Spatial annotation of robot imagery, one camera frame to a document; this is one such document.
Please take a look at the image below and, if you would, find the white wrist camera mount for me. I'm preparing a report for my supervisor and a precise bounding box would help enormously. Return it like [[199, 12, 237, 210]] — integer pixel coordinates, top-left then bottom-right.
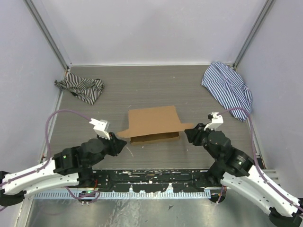
[[89, 118, 110, 140], [204, 112, 223, 131]]

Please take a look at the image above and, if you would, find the brown cardboard box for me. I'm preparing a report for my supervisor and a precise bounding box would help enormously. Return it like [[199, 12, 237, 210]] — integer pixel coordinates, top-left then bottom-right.
[[117, 105, 194, 145]]

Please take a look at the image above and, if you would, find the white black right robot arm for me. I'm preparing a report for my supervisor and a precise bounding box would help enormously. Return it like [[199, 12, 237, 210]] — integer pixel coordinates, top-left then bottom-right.
[[185, 123, 303, 227]]

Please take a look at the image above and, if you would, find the left aluminium corner post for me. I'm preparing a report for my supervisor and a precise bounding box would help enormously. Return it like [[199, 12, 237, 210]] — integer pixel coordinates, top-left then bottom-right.
[[23, 0, 70, 70]]

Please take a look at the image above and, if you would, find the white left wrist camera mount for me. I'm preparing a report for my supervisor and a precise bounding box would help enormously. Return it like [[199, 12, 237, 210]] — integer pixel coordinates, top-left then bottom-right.
[[89, 118, 110, 140]]

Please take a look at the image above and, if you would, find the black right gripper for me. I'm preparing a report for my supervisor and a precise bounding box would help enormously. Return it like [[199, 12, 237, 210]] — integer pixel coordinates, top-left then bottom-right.
[[184, 122, 221, 161]]

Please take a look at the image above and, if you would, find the aluminium corner post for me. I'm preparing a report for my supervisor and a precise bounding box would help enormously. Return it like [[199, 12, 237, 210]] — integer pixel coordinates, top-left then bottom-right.
[[23, 0, 70, 70], [232, 0, 276, 70]]

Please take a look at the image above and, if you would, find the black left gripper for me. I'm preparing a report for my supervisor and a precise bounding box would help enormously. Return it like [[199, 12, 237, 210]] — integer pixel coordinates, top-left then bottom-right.
[[86, 131, 127, 168]]

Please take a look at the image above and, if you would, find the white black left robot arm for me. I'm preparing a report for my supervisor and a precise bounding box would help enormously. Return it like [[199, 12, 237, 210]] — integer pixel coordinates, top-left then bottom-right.
[[0, 132, 127, 207]]

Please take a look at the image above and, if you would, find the blue white striped cloth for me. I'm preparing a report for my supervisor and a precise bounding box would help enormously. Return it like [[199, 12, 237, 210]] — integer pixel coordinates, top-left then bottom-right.
[[201, 61, 253, 122]]

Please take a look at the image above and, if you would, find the white slotted cable duct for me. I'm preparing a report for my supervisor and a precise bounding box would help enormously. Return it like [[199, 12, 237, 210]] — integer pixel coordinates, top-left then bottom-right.
[[34, 190, 211, 200]]

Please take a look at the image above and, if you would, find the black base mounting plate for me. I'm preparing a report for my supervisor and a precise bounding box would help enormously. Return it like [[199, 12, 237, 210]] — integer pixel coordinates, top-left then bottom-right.
[[77, 169, 222, 193]]

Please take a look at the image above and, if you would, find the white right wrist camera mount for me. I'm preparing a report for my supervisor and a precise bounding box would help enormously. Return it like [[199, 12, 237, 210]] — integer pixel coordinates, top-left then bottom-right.
[[204, 112, 223, 131]]

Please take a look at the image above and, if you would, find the right aluminium corner post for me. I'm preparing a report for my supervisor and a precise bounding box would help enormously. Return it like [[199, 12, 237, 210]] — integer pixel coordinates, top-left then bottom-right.
[[232, 0, 276, 70]]

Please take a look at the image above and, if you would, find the black white striped cloth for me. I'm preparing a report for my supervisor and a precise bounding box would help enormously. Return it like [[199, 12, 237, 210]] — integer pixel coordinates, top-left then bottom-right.
[[54, 72, 105, 105]]

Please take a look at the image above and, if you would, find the aluminium rail beam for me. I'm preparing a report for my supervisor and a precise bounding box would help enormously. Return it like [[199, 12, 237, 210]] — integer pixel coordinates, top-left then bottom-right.
[[262, 169, 281, 186]]

